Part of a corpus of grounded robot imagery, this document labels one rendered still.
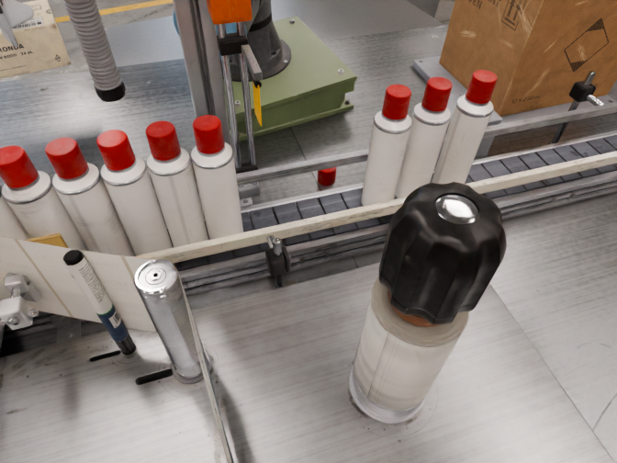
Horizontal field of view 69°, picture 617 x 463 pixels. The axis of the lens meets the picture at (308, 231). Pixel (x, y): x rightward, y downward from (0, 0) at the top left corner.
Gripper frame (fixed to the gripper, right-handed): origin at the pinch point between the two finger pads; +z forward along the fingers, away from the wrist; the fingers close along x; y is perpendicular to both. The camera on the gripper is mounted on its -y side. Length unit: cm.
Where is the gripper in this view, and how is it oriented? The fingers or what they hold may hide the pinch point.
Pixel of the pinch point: (8, 30)
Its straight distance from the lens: 105.1
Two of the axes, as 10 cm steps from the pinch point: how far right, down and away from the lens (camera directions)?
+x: -4.6, -6.8, 5.7
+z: -0.4, 6.6, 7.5
